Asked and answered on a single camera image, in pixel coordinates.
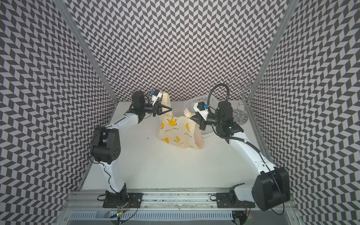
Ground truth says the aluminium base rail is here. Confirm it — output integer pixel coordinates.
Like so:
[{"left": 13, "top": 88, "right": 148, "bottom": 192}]
[{"left": 55, "top": 188, "right": 304, "bottom": 225}]

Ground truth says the white plastic basket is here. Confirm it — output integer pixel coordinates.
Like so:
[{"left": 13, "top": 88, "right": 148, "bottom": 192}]
[{"left": 184, "top": 94, "right": 234, "bottom": 137}]

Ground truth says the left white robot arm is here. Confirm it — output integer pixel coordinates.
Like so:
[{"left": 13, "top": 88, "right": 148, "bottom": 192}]
[{"left": 90, "top": 90, "right": 172, "bottom": 200}]

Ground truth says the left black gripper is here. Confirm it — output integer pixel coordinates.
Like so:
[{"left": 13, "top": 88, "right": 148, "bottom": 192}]
[{"left": 142, "top": 101, "right": 172, "bottom": 117}]

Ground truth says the small green circuit board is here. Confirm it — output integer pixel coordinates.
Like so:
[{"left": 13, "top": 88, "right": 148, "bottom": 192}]
[{"left": 114, "top": 207, "right": 127, "bottom": 218}]

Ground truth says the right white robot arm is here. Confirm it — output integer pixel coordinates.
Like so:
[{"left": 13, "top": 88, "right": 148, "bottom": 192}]
[{"left": 190, "top": 101, "right": 291, "bottom": 211}]

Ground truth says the banana print plastic bag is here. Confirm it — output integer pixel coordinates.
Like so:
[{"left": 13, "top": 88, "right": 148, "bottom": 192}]
[{"left": 157, "top": 109, "right": 204, "bottom": 149}]

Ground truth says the metal wire rack stand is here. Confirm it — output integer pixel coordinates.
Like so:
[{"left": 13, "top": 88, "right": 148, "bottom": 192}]
[{"left": 231, "top": 73, "right": 272, "bottom": 125}]

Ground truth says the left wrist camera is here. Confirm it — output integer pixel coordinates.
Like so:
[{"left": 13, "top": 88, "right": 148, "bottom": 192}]
[{"left": 151, "top": 90, "right": 163, "bottom": 106}]

